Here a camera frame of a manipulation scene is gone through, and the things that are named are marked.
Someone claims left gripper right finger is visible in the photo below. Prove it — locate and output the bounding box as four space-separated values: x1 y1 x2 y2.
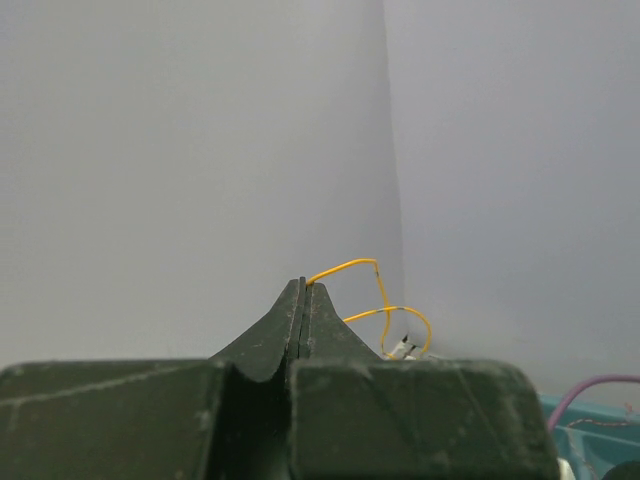
289 284 559 479

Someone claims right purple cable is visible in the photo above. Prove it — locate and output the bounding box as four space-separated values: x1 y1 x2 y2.
546 374 640 434

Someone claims red white twisted wire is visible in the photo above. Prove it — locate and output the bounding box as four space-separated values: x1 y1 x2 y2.
564 402 640 480

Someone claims yellow wire with grey marks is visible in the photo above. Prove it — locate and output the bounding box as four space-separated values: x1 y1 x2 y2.
305 258 433 361

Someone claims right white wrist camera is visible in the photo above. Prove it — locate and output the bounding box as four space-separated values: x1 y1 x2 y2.
390 336 423 360

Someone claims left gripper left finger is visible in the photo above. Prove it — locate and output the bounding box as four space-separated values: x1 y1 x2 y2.
1 280 305 479

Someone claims teal plastic tray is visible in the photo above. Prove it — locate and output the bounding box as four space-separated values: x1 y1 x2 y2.
552 400 639 479

